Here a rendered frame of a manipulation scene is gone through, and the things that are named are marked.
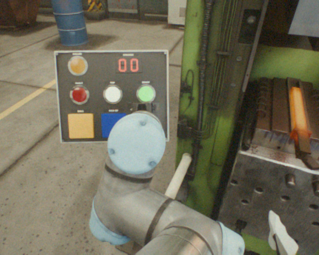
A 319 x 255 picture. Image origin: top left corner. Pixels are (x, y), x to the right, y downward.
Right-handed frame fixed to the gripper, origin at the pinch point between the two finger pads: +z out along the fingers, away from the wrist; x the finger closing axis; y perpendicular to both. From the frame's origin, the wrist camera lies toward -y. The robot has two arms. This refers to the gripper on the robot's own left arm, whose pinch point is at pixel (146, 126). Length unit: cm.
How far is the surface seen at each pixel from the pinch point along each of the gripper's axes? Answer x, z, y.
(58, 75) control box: 26.1, 5.2, 15.4
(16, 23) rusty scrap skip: 334, 511, 196
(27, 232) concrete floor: 82, 72, -78
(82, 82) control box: 19.0, 5.2, 13.1
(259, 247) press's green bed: -48, 26, -59
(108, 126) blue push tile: 11.8, 4.5, -0.3
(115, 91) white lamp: 9.4, 4.9, 10.4
